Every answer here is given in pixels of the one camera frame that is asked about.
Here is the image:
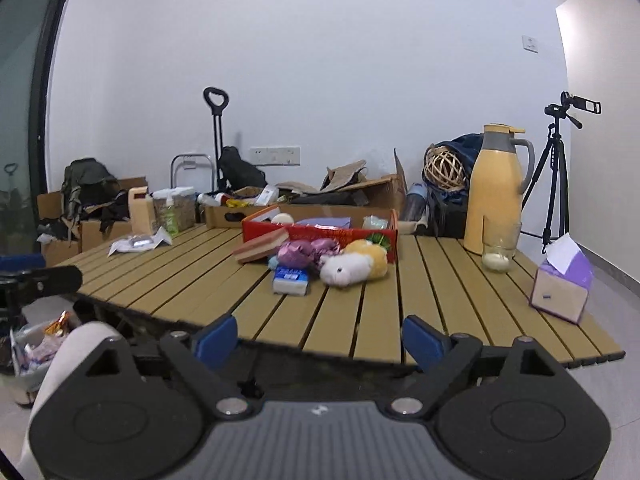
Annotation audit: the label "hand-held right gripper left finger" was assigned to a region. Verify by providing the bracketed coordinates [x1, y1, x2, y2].
[75, 314, 253, 418]

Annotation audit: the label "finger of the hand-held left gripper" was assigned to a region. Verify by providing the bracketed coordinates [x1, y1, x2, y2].
[0, 254, 47, 273]
[15, 265, 84, 297]

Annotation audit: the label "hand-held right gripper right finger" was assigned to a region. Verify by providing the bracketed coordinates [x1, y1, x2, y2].
[387, 315, 576, 418]

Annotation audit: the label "blue white soap packet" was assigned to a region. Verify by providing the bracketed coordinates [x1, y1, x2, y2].
[272, 265, 311, 296]

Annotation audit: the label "yellow plush toy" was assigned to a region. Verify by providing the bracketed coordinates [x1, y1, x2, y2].
[342, 232, 391, 280]

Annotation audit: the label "pink layered sponge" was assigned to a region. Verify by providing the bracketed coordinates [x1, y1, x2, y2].
[232, 227, 291, 265]

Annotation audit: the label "white plush toy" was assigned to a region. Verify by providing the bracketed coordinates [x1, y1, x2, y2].
[319, 252, 374, 289]

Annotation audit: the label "pink shiny bundle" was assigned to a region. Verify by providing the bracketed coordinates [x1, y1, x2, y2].
[276, 238, 344, 269]

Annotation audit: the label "red cardboard box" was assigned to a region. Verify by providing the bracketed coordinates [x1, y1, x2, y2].
[241, 208, 400, 265]

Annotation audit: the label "open brown cardboard box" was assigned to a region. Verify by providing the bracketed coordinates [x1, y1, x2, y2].
[37, 192, 82, 267]
[79, 177, 149, 252]

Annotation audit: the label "white trash bin with wrappers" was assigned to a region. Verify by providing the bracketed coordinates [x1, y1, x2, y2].
[9, 310, 77, 407]

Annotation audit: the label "black clothes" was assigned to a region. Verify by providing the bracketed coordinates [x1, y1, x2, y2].
[81, 189, 132, 234]

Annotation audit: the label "white plastic packaging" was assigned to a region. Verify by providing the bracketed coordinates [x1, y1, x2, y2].
[108, 225, 174, 256]

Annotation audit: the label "dark grey backpack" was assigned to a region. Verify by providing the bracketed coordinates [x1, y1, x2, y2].
[60, 158, 121, 222]

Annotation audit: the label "light wooden box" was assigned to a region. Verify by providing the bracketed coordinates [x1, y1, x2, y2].
[128, 186, 156, 236]

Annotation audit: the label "glass cup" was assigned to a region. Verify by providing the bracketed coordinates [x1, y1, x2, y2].
[481, 217, 523, 275]

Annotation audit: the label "green spray bottle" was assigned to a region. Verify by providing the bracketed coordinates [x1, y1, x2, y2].
[162, 194, 180, 236]

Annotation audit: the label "black case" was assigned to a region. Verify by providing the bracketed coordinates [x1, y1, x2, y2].
[429, 189, 469, 239]

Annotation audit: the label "clear storage jar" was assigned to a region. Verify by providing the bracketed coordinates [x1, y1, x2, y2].
[152, 187, 197, 234]

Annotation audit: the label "blue-capped water bottle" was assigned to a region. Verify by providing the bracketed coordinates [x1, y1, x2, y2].
[402, 182, 430, 224]

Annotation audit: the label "purple tissue box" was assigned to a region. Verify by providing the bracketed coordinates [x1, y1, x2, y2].
[529, 233, 595, 324]

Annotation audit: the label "large brown cardboard box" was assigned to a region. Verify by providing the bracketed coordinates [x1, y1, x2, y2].
[279, 148, 409, 212]

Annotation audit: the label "yellow thermos jug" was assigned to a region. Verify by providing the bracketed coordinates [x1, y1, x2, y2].
[463, 123, 536, 256]

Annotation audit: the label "metal folding stool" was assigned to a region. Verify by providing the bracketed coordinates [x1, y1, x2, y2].
[169, 153, 219, 192]

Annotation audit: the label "black trolley bag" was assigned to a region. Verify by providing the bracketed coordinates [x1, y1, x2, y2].
[218, 146, 269, 192]

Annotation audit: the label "rattan ball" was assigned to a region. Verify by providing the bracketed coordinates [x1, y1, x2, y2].
[423, 145, 466, 192]

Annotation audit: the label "dark framed glass door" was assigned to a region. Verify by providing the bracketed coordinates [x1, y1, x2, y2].
[0, 0, 79, 261]

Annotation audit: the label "blue cloth bag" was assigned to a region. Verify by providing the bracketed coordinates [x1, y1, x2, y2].
[425, 133, 484, 192]

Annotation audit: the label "black tripod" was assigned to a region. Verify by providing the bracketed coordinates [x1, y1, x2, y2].
[519, 112, 577, 254]

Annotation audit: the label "brown box with handle hole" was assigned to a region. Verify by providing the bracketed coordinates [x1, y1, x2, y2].
[204, 203, 282, 231]

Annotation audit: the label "wall socket strip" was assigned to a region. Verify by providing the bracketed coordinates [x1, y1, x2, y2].
[249, 146, 302, 167]

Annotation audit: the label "black trolley handle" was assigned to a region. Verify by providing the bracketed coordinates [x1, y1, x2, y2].
[203, 86, 230, 194]

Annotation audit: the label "black camcorder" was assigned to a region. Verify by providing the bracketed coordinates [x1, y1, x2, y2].
[544, 91, 602, 129]

